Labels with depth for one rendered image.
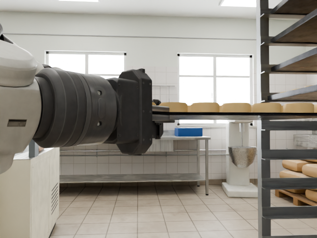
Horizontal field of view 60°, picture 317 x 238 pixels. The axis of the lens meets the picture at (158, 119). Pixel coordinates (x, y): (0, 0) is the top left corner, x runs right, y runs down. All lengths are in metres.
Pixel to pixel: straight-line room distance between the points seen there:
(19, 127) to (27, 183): 1.69
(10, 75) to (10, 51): 0.03
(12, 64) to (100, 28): 4.91
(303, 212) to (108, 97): 0.82
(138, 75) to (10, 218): 1.74
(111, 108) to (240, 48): 5.08
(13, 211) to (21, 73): 1.79
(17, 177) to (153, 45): 3.65
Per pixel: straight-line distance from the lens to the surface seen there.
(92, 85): 0.32
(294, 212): 1.01
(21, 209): 2.01
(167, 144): 4.24
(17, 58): 0.27
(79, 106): 0.29
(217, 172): 5.10
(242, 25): 5.50
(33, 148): 2.04
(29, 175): 1.96
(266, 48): 0.97
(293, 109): 0.54
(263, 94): 0.93
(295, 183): 0.99
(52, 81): 0.30
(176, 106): 0.46
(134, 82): 0.37
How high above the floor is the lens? 1.05
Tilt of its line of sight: 1 degrees up
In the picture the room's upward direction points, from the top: straight up
